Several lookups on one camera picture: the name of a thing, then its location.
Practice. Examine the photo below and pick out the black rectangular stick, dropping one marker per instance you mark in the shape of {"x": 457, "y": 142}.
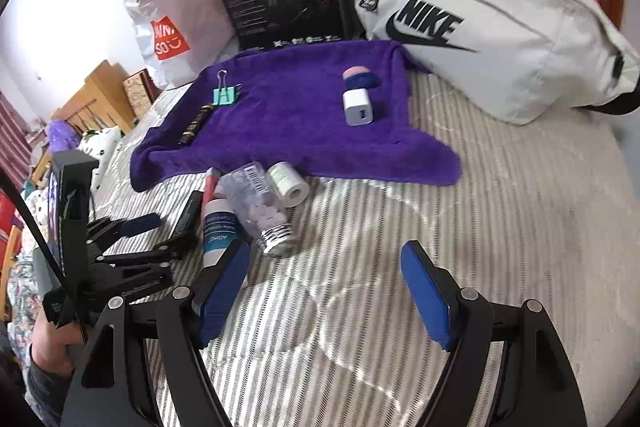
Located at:
{"x": 190, "y": 215}

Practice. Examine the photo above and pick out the striped grey bed quilt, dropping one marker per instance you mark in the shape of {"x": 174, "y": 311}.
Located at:
{"x": 330, "y": 336}

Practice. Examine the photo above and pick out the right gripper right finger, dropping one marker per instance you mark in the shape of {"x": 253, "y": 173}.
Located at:
{"x": 434, "y": 292}

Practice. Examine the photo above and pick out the person's left hand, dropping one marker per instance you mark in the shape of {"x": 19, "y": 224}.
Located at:
{"x": 50, "y": 345}

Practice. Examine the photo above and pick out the teal binder clip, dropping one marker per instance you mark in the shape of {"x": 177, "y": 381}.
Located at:
{"x": 225, "y": 94}

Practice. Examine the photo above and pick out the black gold label tube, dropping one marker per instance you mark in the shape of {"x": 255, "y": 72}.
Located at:
{"x": 196, "y": 125}

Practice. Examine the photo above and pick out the grey Nike bag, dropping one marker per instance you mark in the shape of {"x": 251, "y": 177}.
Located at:
{"x": 515, "y": 59}

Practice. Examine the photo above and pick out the purple plush toy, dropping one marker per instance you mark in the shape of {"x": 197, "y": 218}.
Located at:
{"x": 62, "y": 136}

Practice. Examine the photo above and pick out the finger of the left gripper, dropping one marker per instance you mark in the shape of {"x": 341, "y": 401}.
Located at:
{"x": 172, "y": 249}
{"x": 105, "y": 232}

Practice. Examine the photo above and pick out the clear pill bottle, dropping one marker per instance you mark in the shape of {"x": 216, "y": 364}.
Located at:
{"x": 260, "y": 210}

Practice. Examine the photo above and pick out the white blue label bottle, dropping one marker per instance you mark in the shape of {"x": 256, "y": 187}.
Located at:
{"x": 220, "y": 228}

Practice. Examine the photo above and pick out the wooden headboard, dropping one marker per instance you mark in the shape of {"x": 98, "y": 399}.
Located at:
{"x": 101, "y": 102}

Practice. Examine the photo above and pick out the small white tape roll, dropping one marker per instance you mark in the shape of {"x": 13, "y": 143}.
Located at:
{"x": 291, "y": 187}

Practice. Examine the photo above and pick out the pink blue eraser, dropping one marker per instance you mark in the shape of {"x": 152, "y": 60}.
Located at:
{"x": 360, "y": 77}

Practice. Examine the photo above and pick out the pink highlighter pen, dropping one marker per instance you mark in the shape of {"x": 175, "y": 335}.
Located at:
{"x": 211, "y": 180}

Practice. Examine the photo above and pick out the white Miniso plastic bag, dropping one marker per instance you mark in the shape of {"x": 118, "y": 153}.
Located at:
{"x": 179, "y": 38}

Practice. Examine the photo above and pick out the person's left forearm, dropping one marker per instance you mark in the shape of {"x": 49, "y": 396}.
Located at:
{"x": 49, "y": 391}

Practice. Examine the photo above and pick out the patterned notebook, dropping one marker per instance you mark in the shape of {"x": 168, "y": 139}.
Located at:
{"x": 141, "y": 92}

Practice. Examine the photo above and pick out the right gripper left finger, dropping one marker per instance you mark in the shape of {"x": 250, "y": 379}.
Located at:
{"x": 215, "y": 290}

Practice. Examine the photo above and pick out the white floral pillow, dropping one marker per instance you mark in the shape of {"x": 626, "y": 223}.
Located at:
{"x": 100, "y": 145}

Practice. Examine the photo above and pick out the white usb charger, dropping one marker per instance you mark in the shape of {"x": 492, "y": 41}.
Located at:
{"x": 357, "y": 107}

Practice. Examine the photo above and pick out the purple towel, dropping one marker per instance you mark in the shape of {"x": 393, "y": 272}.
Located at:
{"x": 291, "y": 109}

